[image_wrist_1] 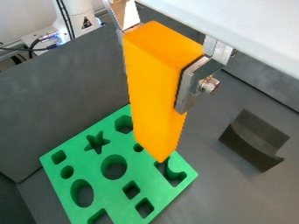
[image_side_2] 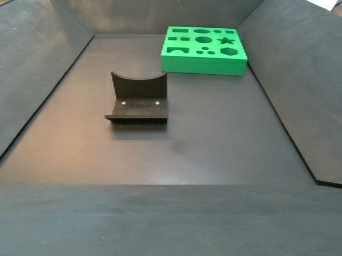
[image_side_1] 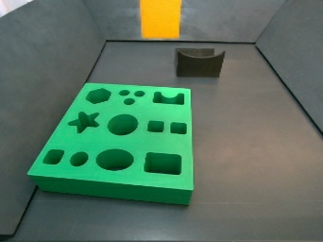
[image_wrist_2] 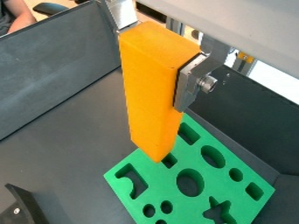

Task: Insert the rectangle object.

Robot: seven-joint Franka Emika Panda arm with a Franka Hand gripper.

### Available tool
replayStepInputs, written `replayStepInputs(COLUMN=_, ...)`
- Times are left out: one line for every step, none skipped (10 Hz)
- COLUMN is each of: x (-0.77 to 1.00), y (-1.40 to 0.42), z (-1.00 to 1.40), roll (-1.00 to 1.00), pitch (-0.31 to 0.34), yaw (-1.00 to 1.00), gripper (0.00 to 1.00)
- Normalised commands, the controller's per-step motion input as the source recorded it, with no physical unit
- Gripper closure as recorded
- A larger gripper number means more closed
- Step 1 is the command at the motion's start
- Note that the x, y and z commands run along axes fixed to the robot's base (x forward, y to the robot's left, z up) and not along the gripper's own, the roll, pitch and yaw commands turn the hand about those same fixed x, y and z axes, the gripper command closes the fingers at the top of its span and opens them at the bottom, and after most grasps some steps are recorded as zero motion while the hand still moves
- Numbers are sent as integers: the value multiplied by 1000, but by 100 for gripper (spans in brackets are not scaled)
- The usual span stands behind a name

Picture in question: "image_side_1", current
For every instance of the orange panel on back wall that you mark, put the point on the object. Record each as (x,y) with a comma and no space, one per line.
(160,18)

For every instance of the dark grey notched foam block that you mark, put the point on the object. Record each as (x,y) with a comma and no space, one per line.
(197,62)

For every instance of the green foam shape board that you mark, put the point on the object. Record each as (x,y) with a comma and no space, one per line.
(121,145)

